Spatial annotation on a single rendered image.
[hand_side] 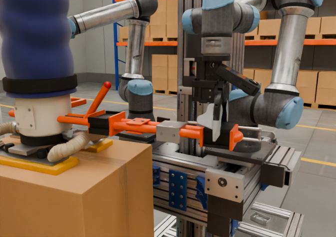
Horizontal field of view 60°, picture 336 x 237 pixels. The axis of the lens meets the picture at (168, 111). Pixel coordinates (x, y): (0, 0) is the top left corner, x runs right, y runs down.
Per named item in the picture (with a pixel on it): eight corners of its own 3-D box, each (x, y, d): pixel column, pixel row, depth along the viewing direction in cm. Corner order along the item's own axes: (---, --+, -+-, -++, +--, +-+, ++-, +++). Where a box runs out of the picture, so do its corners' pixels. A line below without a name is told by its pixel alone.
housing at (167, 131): (155, 141, 80) (155, 125, 79) (165, 134, 86) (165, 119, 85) (179, 144, 77) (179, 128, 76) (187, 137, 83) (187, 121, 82)
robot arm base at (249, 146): (229, 138, 126) (230, 115, 124) (265, 144, 118) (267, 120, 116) (216, 148, 114) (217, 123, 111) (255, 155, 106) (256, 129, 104)
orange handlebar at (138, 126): (-16, 116, 107) (-17, 106, 106) (47, 101, 134) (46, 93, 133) (240, 147, 71) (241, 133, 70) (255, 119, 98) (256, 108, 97)
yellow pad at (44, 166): (-24, 159, 95) (-27, 145, 94) (3, 149, 104) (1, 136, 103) (56, 176, 82) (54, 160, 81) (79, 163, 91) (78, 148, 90)
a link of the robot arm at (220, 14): (243, -10, 70) (222, -16, 64) (240, 37, 72) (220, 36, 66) (216, -6, 75) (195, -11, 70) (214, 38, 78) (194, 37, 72)
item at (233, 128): (199, 147, 74) (199, 128, 73) (207, 138, 81) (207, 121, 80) (232, 151, 71) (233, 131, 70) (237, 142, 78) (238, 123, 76)
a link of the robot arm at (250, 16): (228, 7, 86) (205, 3, 78) (263, 3, 78) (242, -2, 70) (227, 34, 87) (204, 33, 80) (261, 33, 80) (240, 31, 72)
